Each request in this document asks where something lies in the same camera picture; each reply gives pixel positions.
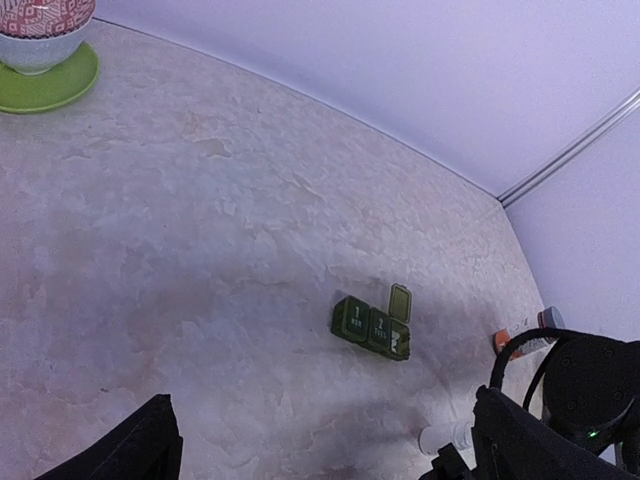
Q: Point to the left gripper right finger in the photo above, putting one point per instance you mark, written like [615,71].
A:
[509,443]

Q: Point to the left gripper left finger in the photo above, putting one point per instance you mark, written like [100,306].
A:
[146,445]

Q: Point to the small white pill bottle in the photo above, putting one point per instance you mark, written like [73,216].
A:
[435,437]

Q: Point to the green weekly pill organizer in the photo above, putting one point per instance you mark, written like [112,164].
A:
[386,333]

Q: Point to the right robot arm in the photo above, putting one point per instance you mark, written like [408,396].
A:
[579,418]

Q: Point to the lime green plate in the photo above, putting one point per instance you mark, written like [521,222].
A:
[60,86]

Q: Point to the red patterned white bowl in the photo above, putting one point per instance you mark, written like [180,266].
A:
[37,35]

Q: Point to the right aluminium frame post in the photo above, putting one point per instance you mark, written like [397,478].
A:
[591,136]

